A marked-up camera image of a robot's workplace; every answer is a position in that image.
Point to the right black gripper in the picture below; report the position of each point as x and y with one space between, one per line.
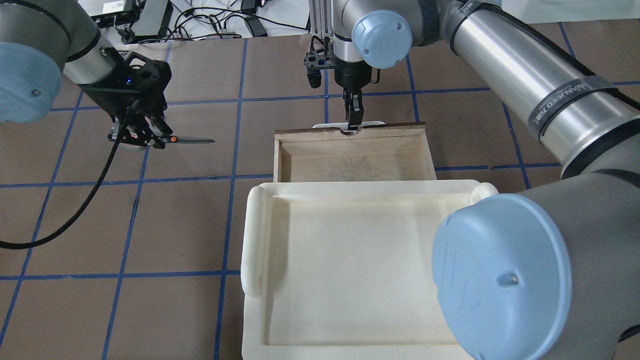
348 77

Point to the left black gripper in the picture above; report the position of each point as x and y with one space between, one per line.
107 98

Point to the wooden drawer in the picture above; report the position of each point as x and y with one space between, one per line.
393 152

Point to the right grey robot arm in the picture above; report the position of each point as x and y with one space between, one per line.
471 134

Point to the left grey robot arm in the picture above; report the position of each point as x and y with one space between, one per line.
44 41

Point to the white plastic tray lid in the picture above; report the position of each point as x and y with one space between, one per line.
343 270

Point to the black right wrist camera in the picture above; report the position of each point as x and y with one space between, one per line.
319 58

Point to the aluminium frame post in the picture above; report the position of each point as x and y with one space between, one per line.
321 18

